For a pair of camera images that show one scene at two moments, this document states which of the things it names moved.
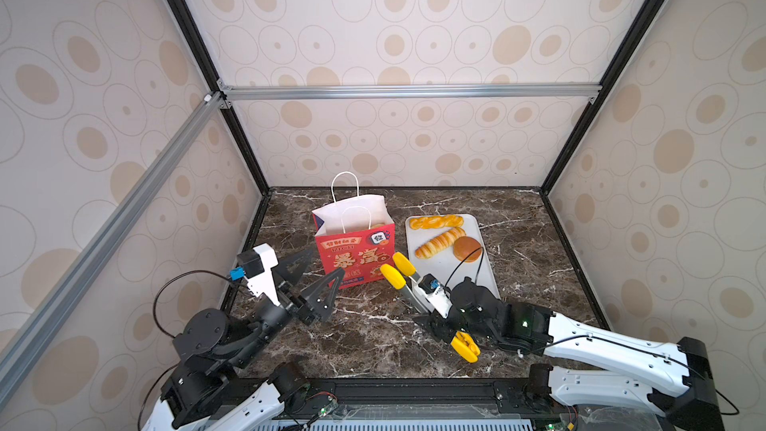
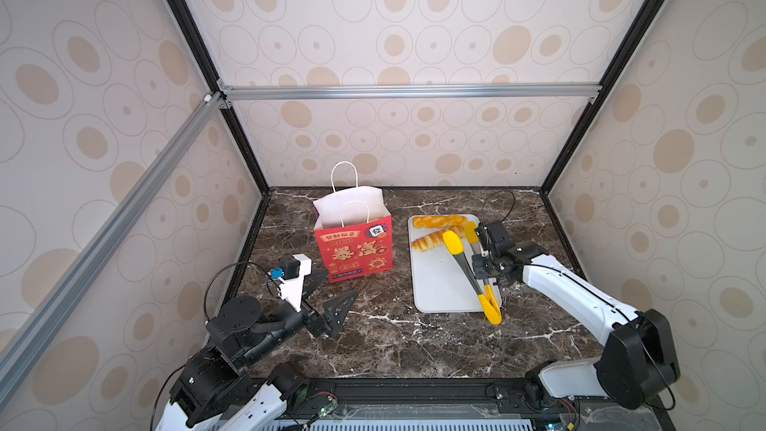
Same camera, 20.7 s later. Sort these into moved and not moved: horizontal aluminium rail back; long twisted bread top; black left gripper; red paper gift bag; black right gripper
Moved: black right gripper; red paper gift bag; black left gripper
Not moved: long twisted bread top; horizontal aluminium rail back
